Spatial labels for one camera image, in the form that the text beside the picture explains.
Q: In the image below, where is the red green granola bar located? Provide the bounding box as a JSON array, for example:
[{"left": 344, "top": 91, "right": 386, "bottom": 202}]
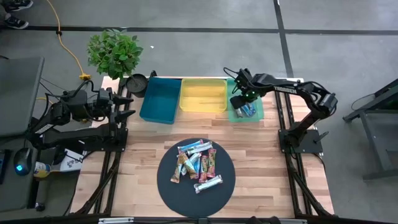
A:
[
  {"left": 207, "top": 148, "right": 217, "bottom": 179},
  {"left": 198, "top": 154, "right": 208, "bottom": 184}
]

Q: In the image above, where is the yellow plastic bin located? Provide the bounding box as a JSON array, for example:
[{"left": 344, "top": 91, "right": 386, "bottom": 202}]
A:
[{"left": 179, "top": 78, "right": 228, "bottom": 113}]

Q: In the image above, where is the black computer mouse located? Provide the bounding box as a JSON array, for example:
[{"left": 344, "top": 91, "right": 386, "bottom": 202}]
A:
[{"left": 13, "top": 147, "right": 33, "bottom": 177}]

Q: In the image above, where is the person's shoe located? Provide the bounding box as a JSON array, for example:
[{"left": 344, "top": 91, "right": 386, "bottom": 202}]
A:
[
  {"left": 4, "top": 0, "right": 34, "bottom": 12},
  {"left": 3, "top": 15, "right": 29, "bottom": 30}
]

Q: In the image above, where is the blue plastic bin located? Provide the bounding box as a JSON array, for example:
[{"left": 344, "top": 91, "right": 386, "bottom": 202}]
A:
[{"left": 139, "top": 77, "right": 183, "bottom": 125}]

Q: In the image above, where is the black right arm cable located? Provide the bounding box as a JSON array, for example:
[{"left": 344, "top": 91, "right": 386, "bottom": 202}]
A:
[{"left": 223, "top": 67, "right": 242, "bottom": 82}]

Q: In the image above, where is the black plant pot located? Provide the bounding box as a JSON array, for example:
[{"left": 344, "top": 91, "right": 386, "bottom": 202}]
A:
[{"left": 125, "top": 73, "right": 149, "bottom": 98}]

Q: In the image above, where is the yellow extension cable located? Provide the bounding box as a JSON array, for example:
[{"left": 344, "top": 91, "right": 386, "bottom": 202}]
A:
[{"left": 46, "top": 0, "right": 91, "bottom": 81}]

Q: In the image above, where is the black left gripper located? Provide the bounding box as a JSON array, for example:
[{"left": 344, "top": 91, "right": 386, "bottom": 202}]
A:
[{"left": 95, "top": 88, "right": 137, "bottom": 125}]

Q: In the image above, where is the green plastic bin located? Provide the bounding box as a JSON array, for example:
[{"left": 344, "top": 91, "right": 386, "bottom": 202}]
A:
[{"left": 226, "top": 77, "right": 265, "bottom": 123}]

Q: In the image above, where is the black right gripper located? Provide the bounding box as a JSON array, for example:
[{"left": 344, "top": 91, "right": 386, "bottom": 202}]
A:
[{"left": 229, "top": 68, "right": 261, "bottom": 110}]

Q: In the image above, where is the round dark woven placemat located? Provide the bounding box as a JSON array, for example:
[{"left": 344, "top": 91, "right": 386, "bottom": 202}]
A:
[{"left": 156, "top": 138, "right": 236, "bottom": 218}]

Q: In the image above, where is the green leafy plant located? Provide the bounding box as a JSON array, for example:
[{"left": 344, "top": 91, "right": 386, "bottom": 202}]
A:
[{"left": 86, "top": 28, "right": 144, "bottom": 80}]

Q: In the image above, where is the dark flat device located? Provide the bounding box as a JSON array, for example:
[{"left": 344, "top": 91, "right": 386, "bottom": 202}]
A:
[{"left": 0, "top": 149, "right": 12, "bottom": 185}]

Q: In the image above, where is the dark grey metal stand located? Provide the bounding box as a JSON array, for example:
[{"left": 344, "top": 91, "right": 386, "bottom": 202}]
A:
[{"left": 343, "top": 77, "right": 398, "bottom": 181}]

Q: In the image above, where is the white printed box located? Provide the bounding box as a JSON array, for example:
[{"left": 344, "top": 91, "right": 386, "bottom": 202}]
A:
[{"left": 58, "top": 148, "right": 85, "bottom": 173}]

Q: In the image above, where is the blue red-topped granola bar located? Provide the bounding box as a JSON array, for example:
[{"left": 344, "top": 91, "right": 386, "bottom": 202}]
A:
[
  {"left": 189, "top": 152, "right": 202, "bottom": 175},
  {"left": 177, "top": 139, "right": 205, "bottom": 154}
]

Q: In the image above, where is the grey side table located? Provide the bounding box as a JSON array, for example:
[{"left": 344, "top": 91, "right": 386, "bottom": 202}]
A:
[{"left": 0, "top": 146, "right": 41, "bottom": 212}]

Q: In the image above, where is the grey side desk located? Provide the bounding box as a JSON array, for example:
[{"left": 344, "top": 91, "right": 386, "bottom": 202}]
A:
[{"left": 0, "top": 55, "right": 45, "bottom": 138}]

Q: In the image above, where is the silver metal bracket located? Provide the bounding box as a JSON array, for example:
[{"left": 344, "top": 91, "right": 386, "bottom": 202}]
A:
[
  {"left": 98, "top": 217, "right": 134, "bottom": 224},
  {"left": 272, "top": 218, "right": 308, "bottom": 224}
]

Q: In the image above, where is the white silver granola bar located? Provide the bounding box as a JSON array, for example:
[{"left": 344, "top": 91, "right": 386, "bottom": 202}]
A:
[{"left": 186, "top": 141, "right": 214, "bottom": 156}]

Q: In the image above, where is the yellow white bottle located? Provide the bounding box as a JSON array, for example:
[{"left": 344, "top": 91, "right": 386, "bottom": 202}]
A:
[{"left": 33, "top": 161, "right": 52, "bottom": 179}]

